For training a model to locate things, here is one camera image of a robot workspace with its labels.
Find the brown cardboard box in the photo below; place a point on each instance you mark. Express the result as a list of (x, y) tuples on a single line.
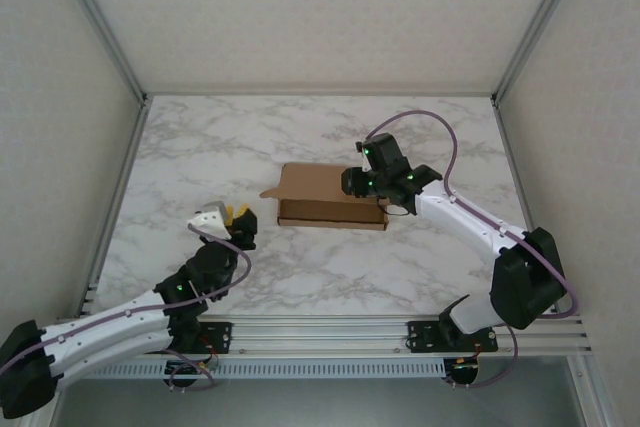
[(310, 182)]

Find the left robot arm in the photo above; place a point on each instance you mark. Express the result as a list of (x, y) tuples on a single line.
[(100, 332)]

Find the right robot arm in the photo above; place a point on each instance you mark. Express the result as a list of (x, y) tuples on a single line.
[(525, 287)]

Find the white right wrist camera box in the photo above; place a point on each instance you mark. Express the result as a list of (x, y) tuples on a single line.
[(364, 163)]

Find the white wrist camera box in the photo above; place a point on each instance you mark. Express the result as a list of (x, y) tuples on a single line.
[(364, 163), (207, 222)]

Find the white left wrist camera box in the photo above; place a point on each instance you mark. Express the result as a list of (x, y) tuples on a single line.
[(207, 222)]

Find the aluminium table end rail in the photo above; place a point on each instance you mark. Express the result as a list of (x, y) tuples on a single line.
[(320, 93)]

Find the aluminium table side rail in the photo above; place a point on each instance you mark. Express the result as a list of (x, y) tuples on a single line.
[(116, 197), (513, 147)]

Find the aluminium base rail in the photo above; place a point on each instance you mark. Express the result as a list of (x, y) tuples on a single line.
[(320, 337)]

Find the aluminium frame corner post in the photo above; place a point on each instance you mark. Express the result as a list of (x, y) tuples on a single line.
[(101, 22), (538, 22)]

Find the aluminium lower frame post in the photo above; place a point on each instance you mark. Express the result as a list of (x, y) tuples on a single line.
[(595, 397)]

